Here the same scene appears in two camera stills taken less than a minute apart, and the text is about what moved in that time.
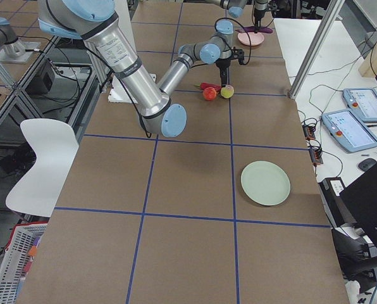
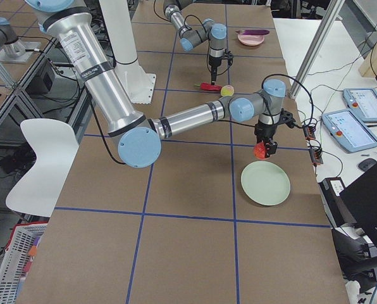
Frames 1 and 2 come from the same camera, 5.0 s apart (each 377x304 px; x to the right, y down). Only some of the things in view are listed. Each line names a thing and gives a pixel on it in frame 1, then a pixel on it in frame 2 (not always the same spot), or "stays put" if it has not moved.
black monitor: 367,201 stays put
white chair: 56,147 stays put
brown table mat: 143,219 stays put
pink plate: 254,38 stays put
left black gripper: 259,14 → 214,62
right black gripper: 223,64 → 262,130
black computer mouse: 367,163 stays put
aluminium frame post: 333,11 stays put
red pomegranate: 209,94 → 259,151
